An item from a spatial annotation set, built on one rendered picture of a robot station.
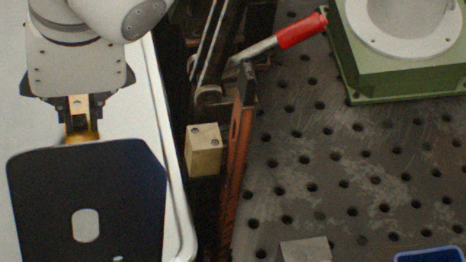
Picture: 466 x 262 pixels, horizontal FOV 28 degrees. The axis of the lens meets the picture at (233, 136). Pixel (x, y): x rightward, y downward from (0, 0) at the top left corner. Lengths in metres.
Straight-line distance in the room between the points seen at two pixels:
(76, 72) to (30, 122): 0.14
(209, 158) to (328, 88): 0.56
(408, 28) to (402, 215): 0.29
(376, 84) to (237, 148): 0.57
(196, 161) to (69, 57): 0.18
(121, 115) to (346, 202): 0.45
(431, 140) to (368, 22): 0.21
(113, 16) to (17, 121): 0.33
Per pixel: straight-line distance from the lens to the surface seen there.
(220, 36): 0.97
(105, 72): 0.98
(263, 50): 1.02
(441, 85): 1.56
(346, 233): 1.39
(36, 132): 1.08
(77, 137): 1.07
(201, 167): 1.02
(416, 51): 1.50
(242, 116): 0.92
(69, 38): 0.91
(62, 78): 0.98
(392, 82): 1.51
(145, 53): 1.15
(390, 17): 1.48
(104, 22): 0.81
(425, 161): 1.49
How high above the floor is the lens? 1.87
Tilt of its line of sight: 54 degrees down
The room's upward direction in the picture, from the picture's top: 9 degrees clockwise
